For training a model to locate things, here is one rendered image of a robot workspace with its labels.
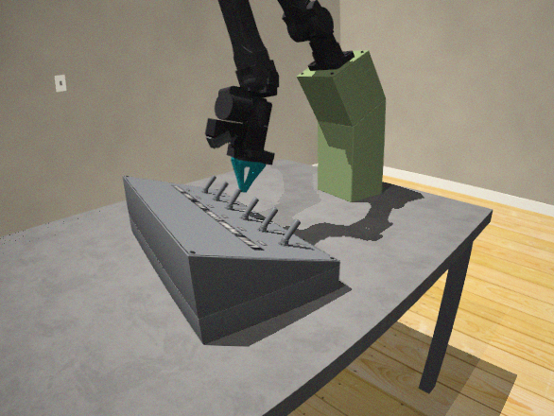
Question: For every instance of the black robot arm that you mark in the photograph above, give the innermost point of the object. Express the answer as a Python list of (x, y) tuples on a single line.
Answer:
[(236, 103)]

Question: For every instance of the grey switch console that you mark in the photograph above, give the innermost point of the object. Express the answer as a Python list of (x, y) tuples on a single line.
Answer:
[(225, 266)]

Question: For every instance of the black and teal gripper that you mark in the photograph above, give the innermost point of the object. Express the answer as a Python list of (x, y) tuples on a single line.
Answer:
[(256, 163)]

